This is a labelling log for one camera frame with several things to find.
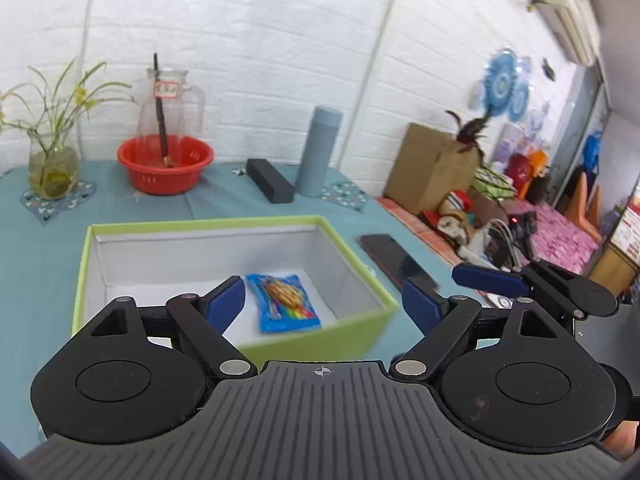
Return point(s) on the red plastic basket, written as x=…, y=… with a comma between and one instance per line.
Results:
x=152, y=172

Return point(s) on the black stirring stick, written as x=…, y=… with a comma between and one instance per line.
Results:
x=160, y=117

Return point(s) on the grey-blue thermos bottle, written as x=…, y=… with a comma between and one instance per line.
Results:
x=322, y=133

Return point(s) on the blue cookie snack packet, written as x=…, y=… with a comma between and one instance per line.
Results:
x=283, y=303

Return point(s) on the patterned heart coaster left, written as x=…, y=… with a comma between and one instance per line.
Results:
x=45, y=211

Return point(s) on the glass vase with plant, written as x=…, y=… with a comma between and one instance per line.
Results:
x=48, y=112

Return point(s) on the patterned heart coaster right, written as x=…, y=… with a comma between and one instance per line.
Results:
x=345, y=194

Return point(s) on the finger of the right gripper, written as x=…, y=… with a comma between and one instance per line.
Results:
x=497, y=282

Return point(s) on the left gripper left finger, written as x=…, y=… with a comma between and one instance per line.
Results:
x=133, y=373

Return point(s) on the white air conditioner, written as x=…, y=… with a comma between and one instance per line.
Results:
x=575, y=27

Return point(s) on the patterned heart coaster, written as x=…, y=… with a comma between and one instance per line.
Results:
x=45, y=211
x=345, y=194

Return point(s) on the clear glass pitcher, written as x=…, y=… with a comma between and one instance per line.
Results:
x=183, y=104

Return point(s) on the black rectangular box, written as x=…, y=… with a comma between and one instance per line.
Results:
x=269, y=180

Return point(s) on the black smartphone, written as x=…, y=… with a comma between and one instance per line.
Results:
x=392, y=259

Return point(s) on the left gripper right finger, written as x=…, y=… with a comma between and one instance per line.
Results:
x=510, y=377

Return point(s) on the brown cardboard box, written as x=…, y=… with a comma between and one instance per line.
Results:
x=429, y=165

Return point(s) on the blue paper fan decoration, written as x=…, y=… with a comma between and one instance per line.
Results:
x=507, y=85

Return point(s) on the green cardboard storage box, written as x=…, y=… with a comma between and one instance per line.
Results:
x=155, y=261

